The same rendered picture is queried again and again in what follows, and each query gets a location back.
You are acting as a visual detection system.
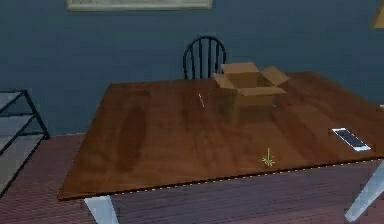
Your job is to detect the brown wooden table white legs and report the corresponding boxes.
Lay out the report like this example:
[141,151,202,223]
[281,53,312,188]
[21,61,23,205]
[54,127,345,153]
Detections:
[57,71,384,224]

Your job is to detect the black spindle-back chair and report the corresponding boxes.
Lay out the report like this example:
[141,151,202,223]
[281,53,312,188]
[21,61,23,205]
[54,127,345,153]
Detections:
[182,35,228,80]

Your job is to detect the open brown cardboard box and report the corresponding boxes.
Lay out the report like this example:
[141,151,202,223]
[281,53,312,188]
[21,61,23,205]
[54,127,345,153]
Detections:
[213,61,290,126]

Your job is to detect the small yellow-green sprig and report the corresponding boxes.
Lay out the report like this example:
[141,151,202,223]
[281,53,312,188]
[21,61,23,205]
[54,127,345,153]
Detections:
[261,147,276,168]

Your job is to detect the black white-edged mobile phone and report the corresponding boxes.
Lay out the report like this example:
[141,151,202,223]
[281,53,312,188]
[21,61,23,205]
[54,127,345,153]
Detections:
[331,127,372,153]

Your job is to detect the black-framed grey shelf unit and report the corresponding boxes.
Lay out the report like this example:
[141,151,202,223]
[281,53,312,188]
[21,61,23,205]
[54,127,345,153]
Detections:
[0,89,51,198]

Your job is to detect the tan lamp shade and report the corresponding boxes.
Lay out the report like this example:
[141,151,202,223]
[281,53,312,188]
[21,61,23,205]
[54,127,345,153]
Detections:
[371,0,384,30]

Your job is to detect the pale framed wall picture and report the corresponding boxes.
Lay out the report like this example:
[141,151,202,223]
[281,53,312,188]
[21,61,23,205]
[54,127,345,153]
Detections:
[65,0,213,13]

